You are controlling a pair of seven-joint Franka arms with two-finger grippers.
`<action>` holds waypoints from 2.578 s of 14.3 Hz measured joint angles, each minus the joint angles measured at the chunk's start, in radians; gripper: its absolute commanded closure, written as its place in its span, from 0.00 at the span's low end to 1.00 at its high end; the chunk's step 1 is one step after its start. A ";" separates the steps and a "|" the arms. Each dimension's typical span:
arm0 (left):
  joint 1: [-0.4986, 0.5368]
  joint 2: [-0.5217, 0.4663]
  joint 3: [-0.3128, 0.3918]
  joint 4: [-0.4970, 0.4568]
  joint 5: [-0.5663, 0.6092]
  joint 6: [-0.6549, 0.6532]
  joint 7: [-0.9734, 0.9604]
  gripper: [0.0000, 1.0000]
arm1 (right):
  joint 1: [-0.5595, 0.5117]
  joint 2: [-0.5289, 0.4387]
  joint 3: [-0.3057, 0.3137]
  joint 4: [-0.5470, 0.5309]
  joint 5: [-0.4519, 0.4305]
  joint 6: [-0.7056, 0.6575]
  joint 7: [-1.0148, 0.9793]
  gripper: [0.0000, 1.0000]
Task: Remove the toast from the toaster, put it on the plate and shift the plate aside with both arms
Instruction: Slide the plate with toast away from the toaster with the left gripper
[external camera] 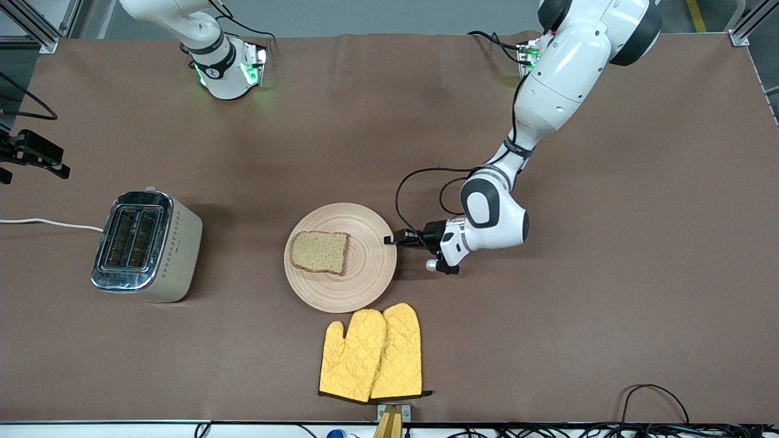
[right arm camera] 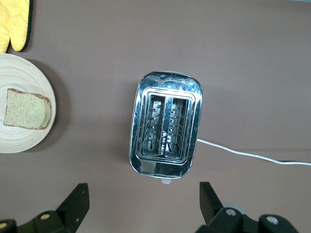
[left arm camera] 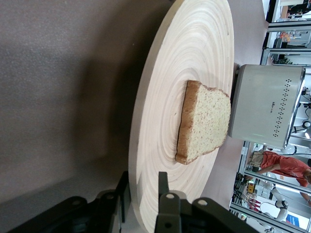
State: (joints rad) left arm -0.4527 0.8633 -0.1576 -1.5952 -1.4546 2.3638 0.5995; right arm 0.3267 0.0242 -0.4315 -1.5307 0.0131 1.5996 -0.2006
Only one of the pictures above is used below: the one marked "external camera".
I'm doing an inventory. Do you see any round wooden plate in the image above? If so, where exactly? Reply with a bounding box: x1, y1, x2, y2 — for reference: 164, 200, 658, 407
284, 203, 397, 313

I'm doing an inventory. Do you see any brown toast slice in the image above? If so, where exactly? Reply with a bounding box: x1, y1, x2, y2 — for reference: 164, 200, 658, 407
290, 231, 349, 276

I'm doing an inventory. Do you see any yellow quilted oven mitt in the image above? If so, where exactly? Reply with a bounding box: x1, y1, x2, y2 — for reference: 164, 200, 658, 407
370, 302, 433, 400
319, 309, 388, 403

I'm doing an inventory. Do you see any chrome and beige toaster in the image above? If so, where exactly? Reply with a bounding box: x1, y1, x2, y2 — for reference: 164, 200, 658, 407
91, 187, 203, 303

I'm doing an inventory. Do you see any wooden stick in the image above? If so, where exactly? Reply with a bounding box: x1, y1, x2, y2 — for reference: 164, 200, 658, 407
372, 405, 403, 438

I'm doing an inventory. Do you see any green-lit base control box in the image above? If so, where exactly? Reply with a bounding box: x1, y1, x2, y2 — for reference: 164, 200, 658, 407
240, 43, 269, 87
517, 40, 540, 77

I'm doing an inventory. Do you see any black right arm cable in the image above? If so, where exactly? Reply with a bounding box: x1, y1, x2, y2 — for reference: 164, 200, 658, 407
0, 72, 59, 121

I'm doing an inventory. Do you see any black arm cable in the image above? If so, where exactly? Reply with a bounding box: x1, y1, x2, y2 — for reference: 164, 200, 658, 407
0, 72, 59, 121
394, 67, 531, 239

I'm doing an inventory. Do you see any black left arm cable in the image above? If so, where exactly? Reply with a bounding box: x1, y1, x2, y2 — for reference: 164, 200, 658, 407
394, 67, 531, 239

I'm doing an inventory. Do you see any white toaster power cable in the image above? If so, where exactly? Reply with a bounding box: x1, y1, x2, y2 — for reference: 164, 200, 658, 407
0, 218, 104, 232

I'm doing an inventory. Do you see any aluminium frame profile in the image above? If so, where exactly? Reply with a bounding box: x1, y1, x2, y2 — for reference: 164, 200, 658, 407
729, 0, 779, 47
0, 0, 92, 54

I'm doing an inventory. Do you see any small metal bracket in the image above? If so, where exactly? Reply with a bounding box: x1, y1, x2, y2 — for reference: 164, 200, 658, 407
377, 403, 412, 423

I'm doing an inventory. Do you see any black base cable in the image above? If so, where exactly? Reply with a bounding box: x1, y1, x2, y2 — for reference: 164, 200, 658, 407
467, 30, 524, 64
210, 12, 274, 46

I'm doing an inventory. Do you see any black cable bundle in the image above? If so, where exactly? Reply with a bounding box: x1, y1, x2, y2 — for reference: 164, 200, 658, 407
450, 423, 779, 438

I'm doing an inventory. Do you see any black looped cable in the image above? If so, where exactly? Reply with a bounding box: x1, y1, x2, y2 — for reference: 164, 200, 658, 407
620, 384, 691, 426

